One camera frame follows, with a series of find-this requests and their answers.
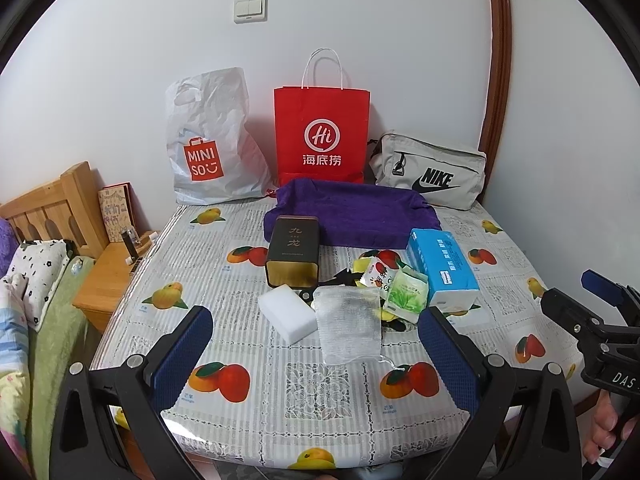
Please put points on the green tissue pack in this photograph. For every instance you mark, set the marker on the green tissue pack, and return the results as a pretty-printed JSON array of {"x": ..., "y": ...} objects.
[{"x": 407, "y": 296}]

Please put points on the person's right hand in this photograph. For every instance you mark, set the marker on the person's right hand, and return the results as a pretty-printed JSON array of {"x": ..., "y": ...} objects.
[{"x": 602, "y": 434}]

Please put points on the purple fabric tray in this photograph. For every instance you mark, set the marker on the purple fabric tray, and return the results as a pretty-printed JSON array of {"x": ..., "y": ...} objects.
[{"x": 354, "y": 214}]

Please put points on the wooden headboard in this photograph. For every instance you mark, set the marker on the wooden headboard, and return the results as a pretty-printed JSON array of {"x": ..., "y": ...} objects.
[{"x": 66, "y": 208}]

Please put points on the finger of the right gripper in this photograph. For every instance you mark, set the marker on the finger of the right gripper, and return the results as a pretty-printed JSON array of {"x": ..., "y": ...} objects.
[
  {"x": 571, "y": 315},
  {"x": 607, "y": 290}
]

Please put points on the strawberry snack packet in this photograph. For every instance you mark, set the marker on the strawberry snack packet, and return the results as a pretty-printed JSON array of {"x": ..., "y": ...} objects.
[{"x": 378, "y": 275}]

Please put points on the brown wooden door frame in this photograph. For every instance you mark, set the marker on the brown wooden door frame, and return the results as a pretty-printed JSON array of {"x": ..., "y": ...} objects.
[{"x": 498, "y": 81}]

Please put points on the blue tissue box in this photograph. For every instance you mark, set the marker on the blue tissue box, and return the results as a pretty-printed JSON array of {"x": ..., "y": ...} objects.
[{"x": 452, "y": 286}]

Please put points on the wooden nightstand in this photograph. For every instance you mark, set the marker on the wooden nightstand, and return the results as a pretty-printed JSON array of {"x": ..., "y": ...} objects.
[{"x": 102, "y": 290}]

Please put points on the grey Nike waist bag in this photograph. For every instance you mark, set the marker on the grey Nike waist bag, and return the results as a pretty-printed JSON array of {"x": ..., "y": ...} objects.
[{"x": 445, "y": 175}]

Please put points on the patterned book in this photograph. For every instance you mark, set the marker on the patterned book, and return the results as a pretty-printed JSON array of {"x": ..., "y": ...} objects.
[{"x": 117, "y": 210}]

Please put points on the floral bed sheet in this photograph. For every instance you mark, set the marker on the floral bed sheet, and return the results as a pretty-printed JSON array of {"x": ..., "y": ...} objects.
[{"x": 15, "y": 380}]

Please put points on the white Miniso plastic bag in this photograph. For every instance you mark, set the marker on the white Miniso plastic bag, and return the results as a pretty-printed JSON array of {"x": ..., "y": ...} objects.
[{"x": 212, "y": 156}]

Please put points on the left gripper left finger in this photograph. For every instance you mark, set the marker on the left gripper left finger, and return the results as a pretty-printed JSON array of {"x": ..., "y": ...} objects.
[{"x": 85, "y": 442}]

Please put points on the white mesh pouch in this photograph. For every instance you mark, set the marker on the white mesh pouch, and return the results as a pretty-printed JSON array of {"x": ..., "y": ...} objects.
[{"x": 349, "y": 324}]

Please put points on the small glass bottle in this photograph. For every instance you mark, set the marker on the small glass bottle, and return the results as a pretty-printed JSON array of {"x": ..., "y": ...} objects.
[{"x": 131, "y": 241}]

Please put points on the dark green tea tin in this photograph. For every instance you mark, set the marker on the dark green tea tin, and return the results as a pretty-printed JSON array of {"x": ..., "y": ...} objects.
[{"x": 293, "y": 253}]

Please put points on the white wall switch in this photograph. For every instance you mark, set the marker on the white wall switch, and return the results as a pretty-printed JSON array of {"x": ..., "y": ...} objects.
[{"x": 247, "y": 11}]

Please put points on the green bed blanket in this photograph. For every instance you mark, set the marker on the green bed blanket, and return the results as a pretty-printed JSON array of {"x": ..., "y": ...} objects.
[{"x": 65, "y": 336}]

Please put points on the white spotted pillow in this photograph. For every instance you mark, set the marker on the white spotted pillow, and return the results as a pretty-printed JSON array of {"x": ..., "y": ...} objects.
[{"x": 37, "y": 268}]

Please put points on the red Haidilao paper bag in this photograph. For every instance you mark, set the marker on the red Haidilao paper bag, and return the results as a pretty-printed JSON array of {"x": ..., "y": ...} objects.
[{"x": 321, "y": 132}]

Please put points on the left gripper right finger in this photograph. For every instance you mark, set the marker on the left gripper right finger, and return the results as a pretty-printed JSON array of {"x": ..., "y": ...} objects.
[{"x": 545, "y": 442}]

